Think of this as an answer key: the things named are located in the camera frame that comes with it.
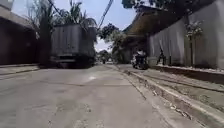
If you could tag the grey box truck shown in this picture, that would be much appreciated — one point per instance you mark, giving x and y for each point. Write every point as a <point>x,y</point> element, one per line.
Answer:
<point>71,45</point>

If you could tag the distant trees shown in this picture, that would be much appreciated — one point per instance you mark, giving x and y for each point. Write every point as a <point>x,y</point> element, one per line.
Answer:
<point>111,41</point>

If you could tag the grey concrete road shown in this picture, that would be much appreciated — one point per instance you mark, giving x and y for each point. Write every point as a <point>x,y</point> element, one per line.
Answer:
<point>83,100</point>

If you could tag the roofed building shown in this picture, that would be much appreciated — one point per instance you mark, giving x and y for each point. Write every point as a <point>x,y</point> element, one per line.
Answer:
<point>136,30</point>

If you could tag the grey boundary wall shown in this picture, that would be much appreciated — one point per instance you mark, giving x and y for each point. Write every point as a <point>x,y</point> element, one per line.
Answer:
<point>203,40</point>

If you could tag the concrete kerb strip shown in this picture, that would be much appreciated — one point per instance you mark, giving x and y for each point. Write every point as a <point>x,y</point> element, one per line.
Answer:
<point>173,96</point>

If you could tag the dark building with gate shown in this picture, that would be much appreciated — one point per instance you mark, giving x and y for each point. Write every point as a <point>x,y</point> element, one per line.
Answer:
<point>16,40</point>

